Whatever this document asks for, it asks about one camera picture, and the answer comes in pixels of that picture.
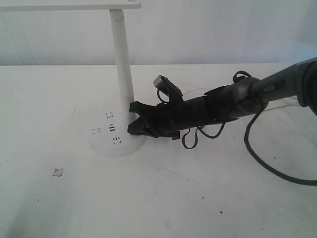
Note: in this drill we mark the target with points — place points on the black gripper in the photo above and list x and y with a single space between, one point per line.
170 119

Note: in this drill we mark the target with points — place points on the white desk lamp with sockets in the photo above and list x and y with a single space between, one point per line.
108 136

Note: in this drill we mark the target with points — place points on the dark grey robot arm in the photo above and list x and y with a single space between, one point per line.
244 97

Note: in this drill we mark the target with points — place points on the small torn paper scrap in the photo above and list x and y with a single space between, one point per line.
58 172

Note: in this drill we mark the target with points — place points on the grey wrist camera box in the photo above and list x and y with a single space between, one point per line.
170 90

